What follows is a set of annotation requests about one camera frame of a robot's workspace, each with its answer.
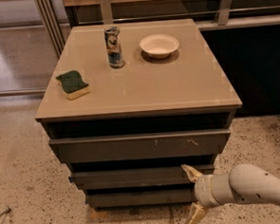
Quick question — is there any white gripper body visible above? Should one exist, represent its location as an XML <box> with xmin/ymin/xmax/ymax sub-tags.
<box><xmin>194</xmin><ymin>175</ymin><xmax>219</xmax><ymax>208</ymax></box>

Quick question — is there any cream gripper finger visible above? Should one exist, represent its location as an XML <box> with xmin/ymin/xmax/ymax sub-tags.
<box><xmin>181</xmin><ymin>164</ymin><xmax>203</xmax><ymax>183</ymax></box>
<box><xmin>185</xmin><ymin>202</ymin><xmax>209</xmax><ymax>224</ymax></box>

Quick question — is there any grey drawer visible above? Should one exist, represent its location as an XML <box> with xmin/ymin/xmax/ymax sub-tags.
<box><xmin>48</xmin><ymin>129</ymin><xmax>231</xmax><ymax>163</ymax></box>
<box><xmin>86</xmin><ymin>189</ymin><xmax>196</xmax><ymax>209</ymax></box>
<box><xmin>67</xmin><ymin>162</ymin><xmax>215</xmax><ymax>192</ymax></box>

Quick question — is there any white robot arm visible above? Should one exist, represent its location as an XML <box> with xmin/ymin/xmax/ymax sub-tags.
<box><xmin>181</xmin><ymin>163</ymin><xmax>280</xmax><ymax>224</ymax></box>

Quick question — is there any grey drawer cabinet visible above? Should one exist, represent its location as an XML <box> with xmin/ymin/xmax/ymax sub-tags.
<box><xmin>36</xmin><ymin>20</ymin><xmax>241</xmax><ymax>197</ymax></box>

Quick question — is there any white bowl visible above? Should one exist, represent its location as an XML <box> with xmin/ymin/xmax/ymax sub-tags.
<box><xmin>140</xmin><ymin>34</ymin><xmax>179</xmax><ymax>60</ymax></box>

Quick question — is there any green yellow sponge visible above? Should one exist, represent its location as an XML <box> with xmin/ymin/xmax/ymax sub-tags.
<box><xmin>55</xmin><ymin>70</ymin><xmax>90</xmax><ymax>100</ymax></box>

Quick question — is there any tall slim drink can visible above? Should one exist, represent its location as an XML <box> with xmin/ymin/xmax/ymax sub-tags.
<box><xmin>103</xmin><ymin>26</ymin><xmax>124</xmax><ymax>69</ymax></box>

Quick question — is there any metal railing frame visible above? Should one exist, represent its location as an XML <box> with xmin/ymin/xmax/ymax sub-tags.
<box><xmin>33</xmin><ymin>0</ymin><xmax>280</xmax><ymax>54</ymax></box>

